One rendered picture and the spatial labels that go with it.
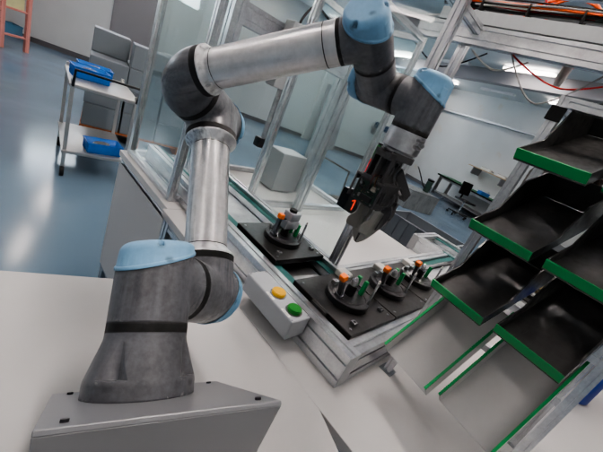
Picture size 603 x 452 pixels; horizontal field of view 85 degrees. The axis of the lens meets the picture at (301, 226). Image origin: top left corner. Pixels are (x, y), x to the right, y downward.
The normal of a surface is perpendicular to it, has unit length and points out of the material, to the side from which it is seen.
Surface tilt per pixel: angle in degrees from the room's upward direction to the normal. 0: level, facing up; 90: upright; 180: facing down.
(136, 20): 90
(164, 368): 28
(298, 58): 118
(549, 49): 90
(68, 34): 90
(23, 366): 0
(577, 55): 90
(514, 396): 45
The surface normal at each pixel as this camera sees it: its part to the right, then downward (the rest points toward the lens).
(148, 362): 0.44, -0.56
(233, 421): 0.38, 0.49
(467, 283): 0.01, -0.82
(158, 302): 0.55, -0.27
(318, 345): -0.69, 0.00
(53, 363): 0.37, -0.86
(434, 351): -0.29, -0.67
